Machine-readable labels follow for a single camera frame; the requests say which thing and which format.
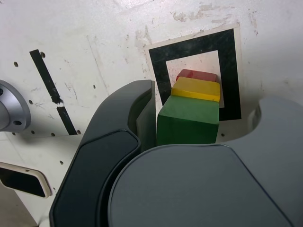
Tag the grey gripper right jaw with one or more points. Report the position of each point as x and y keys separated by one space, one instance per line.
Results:
x=189 y=189

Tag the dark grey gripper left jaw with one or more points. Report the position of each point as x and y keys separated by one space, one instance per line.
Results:
x=94 y=165

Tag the green cube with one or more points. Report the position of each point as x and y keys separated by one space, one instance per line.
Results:
x=187 y=123

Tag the yellow cube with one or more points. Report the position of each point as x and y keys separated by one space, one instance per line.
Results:
x=196 y=89

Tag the red cube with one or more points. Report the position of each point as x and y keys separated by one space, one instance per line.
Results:
x=198 y=74

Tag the black tape square outline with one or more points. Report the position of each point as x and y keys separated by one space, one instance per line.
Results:
x=158 y=71

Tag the white-framed dark flat device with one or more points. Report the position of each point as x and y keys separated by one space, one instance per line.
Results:
x=21 y=180

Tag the black tape strip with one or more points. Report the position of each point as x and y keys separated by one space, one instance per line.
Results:
x=46 y=73

